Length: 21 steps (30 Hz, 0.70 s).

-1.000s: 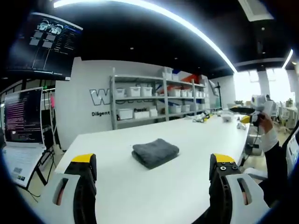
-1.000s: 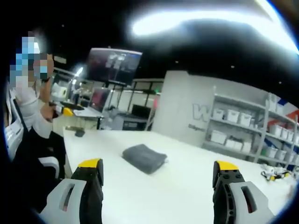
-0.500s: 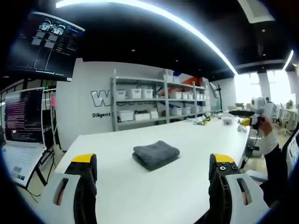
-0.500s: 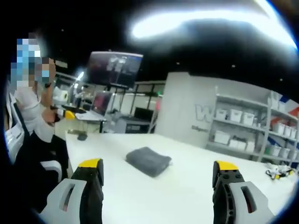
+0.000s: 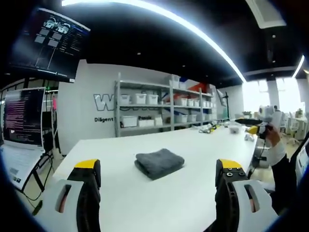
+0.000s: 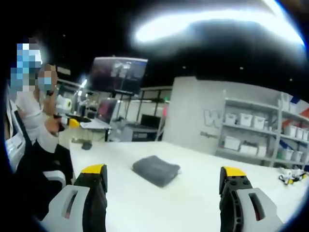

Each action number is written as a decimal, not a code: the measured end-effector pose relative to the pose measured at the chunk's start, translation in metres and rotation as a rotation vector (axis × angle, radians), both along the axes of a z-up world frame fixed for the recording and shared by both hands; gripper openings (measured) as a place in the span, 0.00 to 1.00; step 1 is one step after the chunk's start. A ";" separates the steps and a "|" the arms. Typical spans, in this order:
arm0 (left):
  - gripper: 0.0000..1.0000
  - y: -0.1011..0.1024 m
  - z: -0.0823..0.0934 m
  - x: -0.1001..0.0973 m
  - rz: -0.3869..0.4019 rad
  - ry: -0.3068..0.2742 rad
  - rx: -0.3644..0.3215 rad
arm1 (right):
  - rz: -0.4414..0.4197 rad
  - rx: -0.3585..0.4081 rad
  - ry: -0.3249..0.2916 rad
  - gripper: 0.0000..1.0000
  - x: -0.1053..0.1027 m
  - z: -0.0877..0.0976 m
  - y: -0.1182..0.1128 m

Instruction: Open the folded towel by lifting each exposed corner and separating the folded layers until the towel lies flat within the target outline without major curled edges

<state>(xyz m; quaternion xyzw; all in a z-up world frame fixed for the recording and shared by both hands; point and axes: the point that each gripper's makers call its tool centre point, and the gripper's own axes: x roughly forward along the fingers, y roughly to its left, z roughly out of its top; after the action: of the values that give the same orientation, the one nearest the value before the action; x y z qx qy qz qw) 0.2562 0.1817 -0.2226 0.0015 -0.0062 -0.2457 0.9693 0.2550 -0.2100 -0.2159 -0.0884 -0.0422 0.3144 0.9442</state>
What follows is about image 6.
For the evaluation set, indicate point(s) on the grey towel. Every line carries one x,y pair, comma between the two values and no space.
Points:
157,170

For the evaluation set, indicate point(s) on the black flat monitor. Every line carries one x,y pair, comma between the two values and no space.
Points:
150,120

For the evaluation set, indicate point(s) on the white black chair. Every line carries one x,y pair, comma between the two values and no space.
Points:
55,178

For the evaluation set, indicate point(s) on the small dark object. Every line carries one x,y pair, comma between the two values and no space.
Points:
86,146

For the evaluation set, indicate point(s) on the grey metal shelf unit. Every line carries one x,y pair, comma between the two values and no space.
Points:
275,135

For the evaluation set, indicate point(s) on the rows of white storage bins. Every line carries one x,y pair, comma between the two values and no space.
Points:
246,119

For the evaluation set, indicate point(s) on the small desk monitor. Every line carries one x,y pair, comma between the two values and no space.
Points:
106,111

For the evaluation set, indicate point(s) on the white printed column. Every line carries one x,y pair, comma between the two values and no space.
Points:
193,116

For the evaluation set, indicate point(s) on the white paper roll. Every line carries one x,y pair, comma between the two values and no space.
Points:
64,104

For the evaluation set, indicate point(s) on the large hanging screen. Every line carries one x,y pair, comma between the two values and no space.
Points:
119,75

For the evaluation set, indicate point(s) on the bright ceiling light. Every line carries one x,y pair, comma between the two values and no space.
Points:
193,24

